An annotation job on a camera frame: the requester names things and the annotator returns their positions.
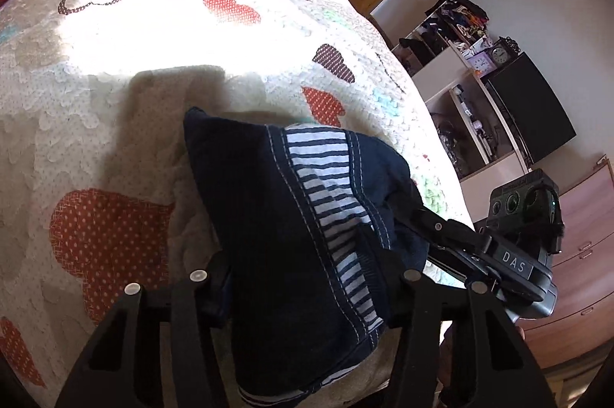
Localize ornate black clock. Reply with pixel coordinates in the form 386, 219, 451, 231
489, 36, 521, 66

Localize wooden drawer chest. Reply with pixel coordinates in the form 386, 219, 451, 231
520, 156, 614, 370

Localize white television cabinet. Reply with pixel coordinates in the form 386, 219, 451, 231
413, 41, 533, 183

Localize patchwork heart quilt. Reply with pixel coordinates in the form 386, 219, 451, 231
0, 0, 475, 408

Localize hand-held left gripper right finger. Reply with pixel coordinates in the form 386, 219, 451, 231
360, 230, 560, 408

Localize black television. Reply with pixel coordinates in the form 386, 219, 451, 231
482, 52, 577, 164

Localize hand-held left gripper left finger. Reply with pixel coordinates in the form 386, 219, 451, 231
55, 250, 236, 408

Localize purple clock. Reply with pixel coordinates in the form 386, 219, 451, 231
470, 52, 492, 76

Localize dark navy pants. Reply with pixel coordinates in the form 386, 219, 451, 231
183, 106, 430, 406

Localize shoe rack with clothes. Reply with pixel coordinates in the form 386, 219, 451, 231
391, 0, 490, 76

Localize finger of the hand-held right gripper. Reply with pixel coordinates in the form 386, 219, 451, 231
408, 180, 485, 253
426, 244, 481, 283

